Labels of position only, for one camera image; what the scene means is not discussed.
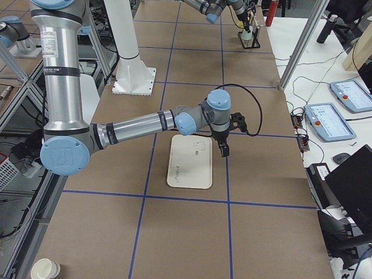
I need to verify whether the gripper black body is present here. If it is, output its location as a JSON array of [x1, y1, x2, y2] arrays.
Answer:
[[237, 8, 252, 26], [212, 130, 230, 145]]

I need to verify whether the green cup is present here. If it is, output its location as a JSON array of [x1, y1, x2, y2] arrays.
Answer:
[[241, 30, 253, 41]]

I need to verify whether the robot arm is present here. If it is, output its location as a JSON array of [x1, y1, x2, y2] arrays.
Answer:
[[30, 1, 232, 176], [183, 0, 255, 33]]

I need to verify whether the white tray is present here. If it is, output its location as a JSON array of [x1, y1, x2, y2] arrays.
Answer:
[[167, 135, 213, 189]]

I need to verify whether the paper cup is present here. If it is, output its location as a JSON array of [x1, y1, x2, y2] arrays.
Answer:
[[30, 258, 60, 279]]

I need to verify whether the red cylinder bottle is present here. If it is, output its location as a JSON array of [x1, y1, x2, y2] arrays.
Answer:
[[265, 0, 279, 27]]

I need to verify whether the black bottle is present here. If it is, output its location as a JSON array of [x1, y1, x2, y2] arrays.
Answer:
[[316, 14, 338, 44]]

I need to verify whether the near teach pendant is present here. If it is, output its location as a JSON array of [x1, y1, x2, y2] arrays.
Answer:
[[304, 102, 356, 142]]

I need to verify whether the teach pendant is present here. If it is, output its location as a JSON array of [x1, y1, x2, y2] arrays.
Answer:
[[304, 102, 356, 142], [330, 79, 372, 113]]

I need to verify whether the black box with label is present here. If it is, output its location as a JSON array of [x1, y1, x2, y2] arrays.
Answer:
[[305, 163, 342, 209]]

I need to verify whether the black computer mouse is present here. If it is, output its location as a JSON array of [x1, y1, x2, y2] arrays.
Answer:
[[332, 152, 350, 165]]

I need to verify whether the far teach pendant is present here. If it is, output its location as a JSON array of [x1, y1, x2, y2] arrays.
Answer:
[[330, 79, 372, 113]]

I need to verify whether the black laptop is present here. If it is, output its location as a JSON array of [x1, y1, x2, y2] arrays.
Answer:
[[325, 145, 371, 234]]

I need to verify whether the white chair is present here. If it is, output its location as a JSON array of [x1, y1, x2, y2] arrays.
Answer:
[[80, 74, 100, 124]]

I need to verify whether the white basket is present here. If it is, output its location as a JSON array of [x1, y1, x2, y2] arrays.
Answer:
[[0, 153, 19, 191]]

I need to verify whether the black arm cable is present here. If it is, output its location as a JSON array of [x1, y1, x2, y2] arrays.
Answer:
[[191, 84, 262, 137]]

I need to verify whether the black wire cup rack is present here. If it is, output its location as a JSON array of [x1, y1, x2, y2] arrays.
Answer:
[[238, 13, 260, 49]]

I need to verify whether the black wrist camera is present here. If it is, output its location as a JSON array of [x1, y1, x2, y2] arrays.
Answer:
[[229, 112, 248, 133]]

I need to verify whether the aluminium frame post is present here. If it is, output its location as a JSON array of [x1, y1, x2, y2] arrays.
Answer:
[[277, 0, 330, 91]]

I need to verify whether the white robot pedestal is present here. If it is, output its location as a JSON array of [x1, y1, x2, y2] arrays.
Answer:
[[104, 0, 156, 96]]

